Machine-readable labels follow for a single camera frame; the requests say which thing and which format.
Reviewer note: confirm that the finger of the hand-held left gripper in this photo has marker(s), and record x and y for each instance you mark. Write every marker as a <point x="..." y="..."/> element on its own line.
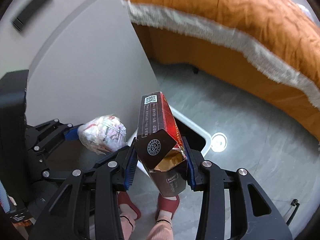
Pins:
<point x="71" y="133"/>
<point x="62" y="175"/>

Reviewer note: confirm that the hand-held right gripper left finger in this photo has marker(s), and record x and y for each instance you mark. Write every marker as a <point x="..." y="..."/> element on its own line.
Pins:
<point x="129" y="170"/>

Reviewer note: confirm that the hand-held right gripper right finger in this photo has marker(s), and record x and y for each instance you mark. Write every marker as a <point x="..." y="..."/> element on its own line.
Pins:
<point x="190" y="170"/>

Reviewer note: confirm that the white paper ball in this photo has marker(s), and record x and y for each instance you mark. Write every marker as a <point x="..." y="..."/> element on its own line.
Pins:
<point x="102" y="132"/>

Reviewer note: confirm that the white trash bin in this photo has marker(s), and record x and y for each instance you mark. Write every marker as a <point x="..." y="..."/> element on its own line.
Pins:
<point x="197" y="130"/>

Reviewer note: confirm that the dark red cigarette box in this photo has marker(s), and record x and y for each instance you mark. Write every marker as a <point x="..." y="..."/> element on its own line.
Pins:
<point x="155" y="120"/>

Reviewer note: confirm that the red slipper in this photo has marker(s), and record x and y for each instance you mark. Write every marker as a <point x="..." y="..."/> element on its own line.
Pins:
<point x="127" y="201"/>
<point x="167" y="203"/>

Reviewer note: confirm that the round metal floor drain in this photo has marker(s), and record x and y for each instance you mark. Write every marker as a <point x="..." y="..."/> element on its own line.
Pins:
<point x="219" y="142"/>

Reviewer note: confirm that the person's left leg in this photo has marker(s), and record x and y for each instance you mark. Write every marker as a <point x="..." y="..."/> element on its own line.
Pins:
<point x="128" y="226"/>

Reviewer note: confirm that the person's leg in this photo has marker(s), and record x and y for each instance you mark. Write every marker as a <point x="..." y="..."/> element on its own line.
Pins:
<point x="128" y="226"/>
<point x="161" y="227"/>

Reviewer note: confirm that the person's right leg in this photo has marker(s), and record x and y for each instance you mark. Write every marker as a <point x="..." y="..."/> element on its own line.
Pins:
<point x="161" y="227"/>

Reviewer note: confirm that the grey cabinet panel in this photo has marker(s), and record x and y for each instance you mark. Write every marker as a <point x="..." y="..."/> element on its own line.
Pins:
<point x="87" y="67"/>

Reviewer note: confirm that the black bed foot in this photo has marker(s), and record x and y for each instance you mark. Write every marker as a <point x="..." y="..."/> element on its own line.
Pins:
<point x="196" y="70"/>

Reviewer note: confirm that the orange bed frame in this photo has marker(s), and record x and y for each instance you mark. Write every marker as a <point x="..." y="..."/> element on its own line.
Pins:
<point x="225" y="62"/>

